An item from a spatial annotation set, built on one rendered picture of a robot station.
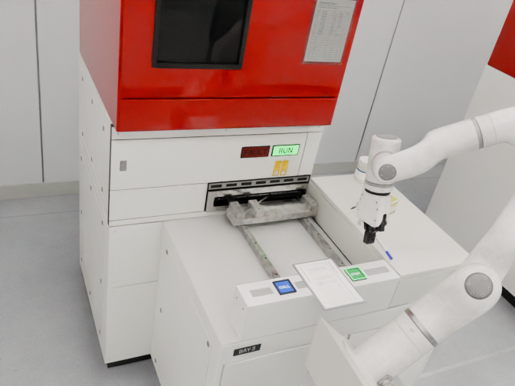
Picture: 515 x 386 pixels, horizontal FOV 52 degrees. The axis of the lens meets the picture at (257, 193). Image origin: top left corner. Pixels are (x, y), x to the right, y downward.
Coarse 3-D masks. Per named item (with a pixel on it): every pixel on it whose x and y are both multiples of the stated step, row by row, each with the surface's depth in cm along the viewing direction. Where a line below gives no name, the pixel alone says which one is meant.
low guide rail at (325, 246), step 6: (300, 222) 215; (306, 222) 211; (306, 228) 211; (312, 228) 208; (312, 234) 207; (318, 234) 205; (318, 240) 204; (324, 240) 202; (324, 246) 200; (324, 252) 200; (330, 252) 197; (336, 258) 194; (336, 264) 194; (342, 264) 191
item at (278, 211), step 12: (264, 204) 211; (276, 204) 212; (288, 204) 214; (300, 204) 215; (228, 216) 203; (252, 216) 202; (264, 216) 204; (276, 216) 206; (288, 216) 209; (300, 216) 212; (312, 216) 215
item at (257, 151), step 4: (244, 148) 197; (248, 148) 197; (252, 148) 198; (256, 148) 199; (260, 148) 200; (264, 148) 201; (268, 148) 201; (244, 152) 198; (248, 152) 199; (252, 152) 199; (256, 152) 200; (260, 152) 201; (264, 152) 202; (244, 156) 199; (248, 156) 200; (252, 156) 200
